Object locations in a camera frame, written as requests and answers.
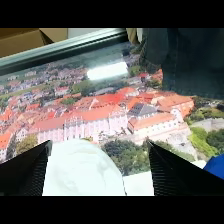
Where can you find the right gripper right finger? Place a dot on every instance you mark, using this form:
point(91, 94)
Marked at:
point(176, 176)

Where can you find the dark grey garment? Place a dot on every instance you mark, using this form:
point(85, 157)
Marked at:
point(190, 60)

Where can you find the white garment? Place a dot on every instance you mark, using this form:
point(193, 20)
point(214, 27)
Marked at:
point(80, 170)

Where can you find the brown cardboard box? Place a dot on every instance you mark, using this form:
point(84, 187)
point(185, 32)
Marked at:
point(20, 40)

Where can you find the blue garment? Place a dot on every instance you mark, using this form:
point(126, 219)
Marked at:
point(216, 166)

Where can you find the silver frame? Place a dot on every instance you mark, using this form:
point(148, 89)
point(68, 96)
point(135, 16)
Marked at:
point(63, 50)

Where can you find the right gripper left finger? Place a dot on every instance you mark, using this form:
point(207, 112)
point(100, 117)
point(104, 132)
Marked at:
point(23, 175)

